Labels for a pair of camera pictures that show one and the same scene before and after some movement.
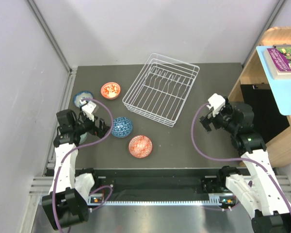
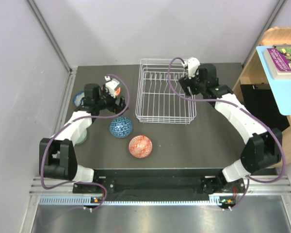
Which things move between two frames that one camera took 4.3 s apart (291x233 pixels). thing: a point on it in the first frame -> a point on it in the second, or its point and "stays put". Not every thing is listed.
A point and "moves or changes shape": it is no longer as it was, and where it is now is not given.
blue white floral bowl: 78,97 stays put
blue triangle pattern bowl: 121,127 stays put
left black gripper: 99,131 -> 116,108
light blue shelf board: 286,92 stays put
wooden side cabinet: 280,133 stays put
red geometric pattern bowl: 140,146 stays put
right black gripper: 206,120 -> 186,82
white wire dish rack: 159,91 moves or changes shape
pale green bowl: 83,137 stays put
